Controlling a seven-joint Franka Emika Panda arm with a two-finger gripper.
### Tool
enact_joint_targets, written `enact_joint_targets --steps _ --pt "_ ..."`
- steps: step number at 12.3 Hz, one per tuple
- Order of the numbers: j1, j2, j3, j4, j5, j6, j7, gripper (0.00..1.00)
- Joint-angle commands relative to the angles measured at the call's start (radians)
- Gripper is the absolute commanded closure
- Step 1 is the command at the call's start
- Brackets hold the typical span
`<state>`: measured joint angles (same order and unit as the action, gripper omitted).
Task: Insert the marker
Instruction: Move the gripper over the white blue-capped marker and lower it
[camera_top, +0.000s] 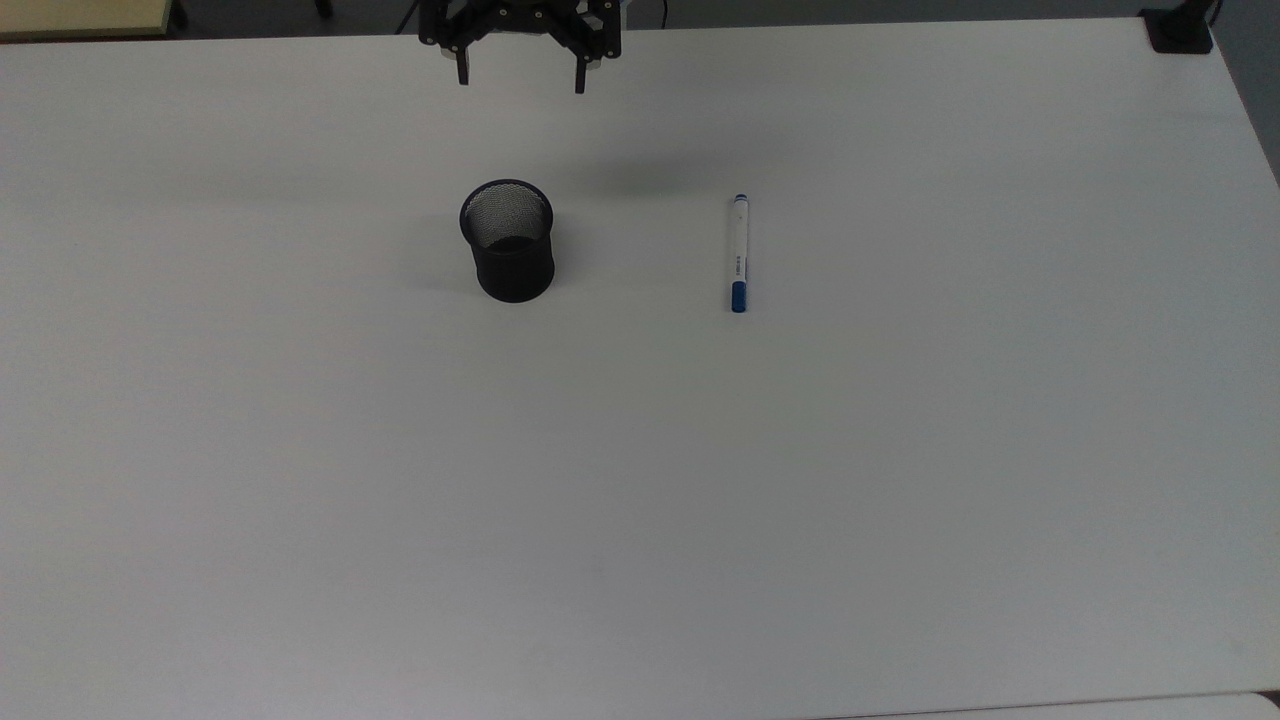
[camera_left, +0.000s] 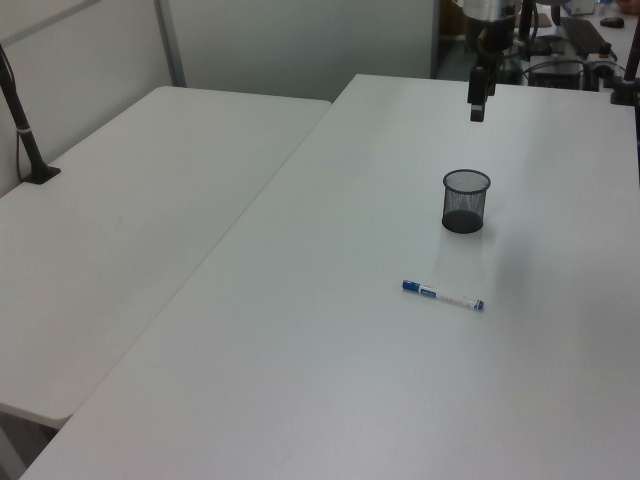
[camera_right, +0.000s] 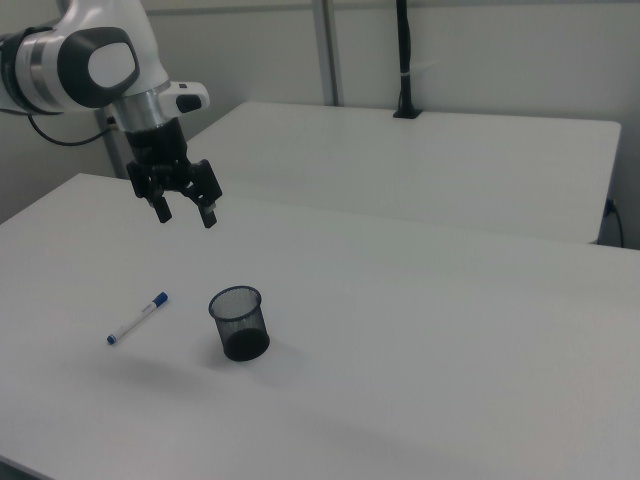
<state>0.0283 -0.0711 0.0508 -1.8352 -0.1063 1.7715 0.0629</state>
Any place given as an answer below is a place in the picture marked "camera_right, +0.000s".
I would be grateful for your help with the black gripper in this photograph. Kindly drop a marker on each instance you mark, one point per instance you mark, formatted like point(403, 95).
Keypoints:
point(160, 150)

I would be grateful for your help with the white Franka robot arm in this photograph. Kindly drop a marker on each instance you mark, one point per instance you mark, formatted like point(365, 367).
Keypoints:
point(100, 65)

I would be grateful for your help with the white marker with blue cap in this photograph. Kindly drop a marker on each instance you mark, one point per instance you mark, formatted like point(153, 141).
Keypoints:
point(138, 317)

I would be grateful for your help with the black mesh pen cup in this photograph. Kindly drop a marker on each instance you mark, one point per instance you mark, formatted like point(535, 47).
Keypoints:
point(240, 324)

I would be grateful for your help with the white rear table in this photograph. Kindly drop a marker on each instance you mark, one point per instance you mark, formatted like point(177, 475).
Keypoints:
point(425, 165)

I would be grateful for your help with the grey metal wall post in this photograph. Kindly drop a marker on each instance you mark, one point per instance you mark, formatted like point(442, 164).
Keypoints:
point(327, 50)

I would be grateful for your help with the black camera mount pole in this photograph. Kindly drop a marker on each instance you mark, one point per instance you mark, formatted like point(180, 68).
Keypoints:
point(406, 60)

